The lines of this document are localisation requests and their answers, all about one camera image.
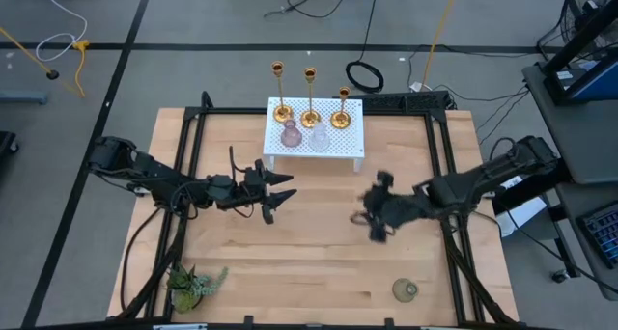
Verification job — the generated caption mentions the black chair base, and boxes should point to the black chair base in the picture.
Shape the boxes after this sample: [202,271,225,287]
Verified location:
[0,130,20,156]

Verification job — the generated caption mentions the black perforated plate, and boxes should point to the black perforated plate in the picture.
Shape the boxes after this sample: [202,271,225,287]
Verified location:
[331,90,458,114]

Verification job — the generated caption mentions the black arm base cable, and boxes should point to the black arm base cable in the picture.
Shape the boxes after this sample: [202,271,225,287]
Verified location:
[119,206,163,315]

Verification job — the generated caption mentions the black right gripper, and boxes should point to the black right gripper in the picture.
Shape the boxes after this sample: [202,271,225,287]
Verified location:
[350,171,425,244]

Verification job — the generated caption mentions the keyboard with coloured keys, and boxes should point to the keyboard with coloured keys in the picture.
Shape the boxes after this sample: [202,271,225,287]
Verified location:
[576,202,618,269]

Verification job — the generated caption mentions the short gold candlestick holder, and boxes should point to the short gold candlestick holder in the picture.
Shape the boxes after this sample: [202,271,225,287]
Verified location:
[329,86,352,130]

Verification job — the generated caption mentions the black looped floor cable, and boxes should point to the black looped floor cable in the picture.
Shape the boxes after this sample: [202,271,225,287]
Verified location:
[263,0,354,20]

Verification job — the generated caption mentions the white perforated shelf riser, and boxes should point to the white perforated shelf riser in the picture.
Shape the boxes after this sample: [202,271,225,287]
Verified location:
[262,96,366,174]

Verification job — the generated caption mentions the grey side table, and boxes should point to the grey side table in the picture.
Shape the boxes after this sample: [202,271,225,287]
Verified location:
[522,62,618,186]

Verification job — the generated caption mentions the pink glass candle holder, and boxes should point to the pink glass candle holder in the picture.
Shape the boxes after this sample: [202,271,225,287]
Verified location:
[280,119,304,149]

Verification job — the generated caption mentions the yellow pole black knob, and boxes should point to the yellow pole black knob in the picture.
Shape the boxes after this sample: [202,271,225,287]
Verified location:
[0,26,86,97]

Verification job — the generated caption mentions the white floor cable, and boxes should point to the white floor cable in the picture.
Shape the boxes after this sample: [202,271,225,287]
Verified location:
[34,0,89,64]

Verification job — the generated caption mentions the medium gold candlestick holder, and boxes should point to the medium gold candlestick holder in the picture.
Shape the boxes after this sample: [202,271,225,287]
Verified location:
[270,61,295,124]

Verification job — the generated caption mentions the white paper sheet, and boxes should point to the white paper sheet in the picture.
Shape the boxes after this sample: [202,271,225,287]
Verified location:
[495,175,548,238]

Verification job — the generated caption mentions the green glass candle holder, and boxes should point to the green glass candle holder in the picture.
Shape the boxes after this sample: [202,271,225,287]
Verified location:
[391,277,420,304]

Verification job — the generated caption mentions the black aluminium table frame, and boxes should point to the black aluminium table frame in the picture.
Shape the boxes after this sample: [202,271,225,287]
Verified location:
[113,91,525,330]

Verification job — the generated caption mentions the long yellow cable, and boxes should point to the long yellow cable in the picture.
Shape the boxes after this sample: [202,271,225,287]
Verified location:
[420,0,460,91]

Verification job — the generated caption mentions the grey desk foot bar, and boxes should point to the grey desk foot bar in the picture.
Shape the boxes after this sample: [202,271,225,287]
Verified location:
[0,91,49,105]

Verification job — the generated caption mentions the black blue equipment case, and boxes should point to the black blue equipment case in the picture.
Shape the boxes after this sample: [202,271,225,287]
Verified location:
[538,47,618,107]

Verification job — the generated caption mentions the yellow plug cable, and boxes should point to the yellow plug cable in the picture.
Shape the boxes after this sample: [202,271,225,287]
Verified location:
[70,39,92,98]

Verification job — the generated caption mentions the dark grey keyboard desk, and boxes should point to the dark grey keyboard desk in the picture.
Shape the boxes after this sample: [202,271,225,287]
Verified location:
[549,182,618,302]

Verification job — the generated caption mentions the black floor fan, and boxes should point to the black floor fan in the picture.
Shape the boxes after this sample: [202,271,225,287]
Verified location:
[559,0,618,51]

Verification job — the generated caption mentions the potted green succulent plant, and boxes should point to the potted green succulent plant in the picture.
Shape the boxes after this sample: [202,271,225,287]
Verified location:
[165,263,230,315]

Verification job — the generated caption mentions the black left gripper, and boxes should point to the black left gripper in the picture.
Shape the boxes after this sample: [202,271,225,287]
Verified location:
[239,158,298,225]

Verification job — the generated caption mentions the tall gold candlestick holder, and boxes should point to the tall gold candlestick holder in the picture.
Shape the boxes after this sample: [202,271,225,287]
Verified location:
[300,67,323,129]

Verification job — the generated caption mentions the clear glass candle holder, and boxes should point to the clear glass candle holder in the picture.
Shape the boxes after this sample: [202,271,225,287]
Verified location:
[307,121,332,152]

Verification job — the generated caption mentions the black coiled cable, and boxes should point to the black coiled cable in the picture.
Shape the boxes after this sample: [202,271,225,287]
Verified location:
[344,0,385,95]

